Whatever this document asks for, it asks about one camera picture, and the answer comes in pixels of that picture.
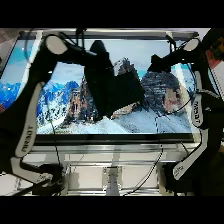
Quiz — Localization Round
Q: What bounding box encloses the heap of clothes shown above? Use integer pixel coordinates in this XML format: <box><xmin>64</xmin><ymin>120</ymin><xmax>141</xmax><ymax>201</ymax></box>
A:
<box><xmin>203</xmin><ymin>28</ymin><xmax>224</xmax><ymax>62</ymax></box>

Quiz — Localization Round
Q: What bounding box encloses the black garment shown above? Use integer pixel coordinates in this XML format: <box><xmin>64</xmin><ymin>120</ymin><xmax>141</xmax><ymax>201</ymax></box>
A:
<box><xmin>82</xmin><ymin>39</ymin><xmax>146</xmax><ymax>120</ymax></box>

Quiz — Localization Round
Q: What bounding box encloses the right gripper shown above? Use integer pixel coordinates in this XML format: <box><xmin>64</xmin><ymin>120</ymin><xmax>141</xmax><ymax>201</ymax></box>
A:
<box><xmin>147</xmin><ymin>54</ymin><xmax>170</xmax><ymax>74</ymax></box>

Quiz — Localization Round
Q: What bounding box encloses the black cable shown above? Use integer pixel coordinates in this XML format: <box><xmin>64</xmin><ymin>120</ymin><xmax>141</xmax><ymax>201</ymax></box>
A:
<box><xmin>43</xmin><ymin>94</ymin><xmax>65</xmax><ymax>169</ymax></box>
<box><xmin>123</xmin><ymin>61</ymin><xmax>198</xmax><ymax>196</ymax></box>

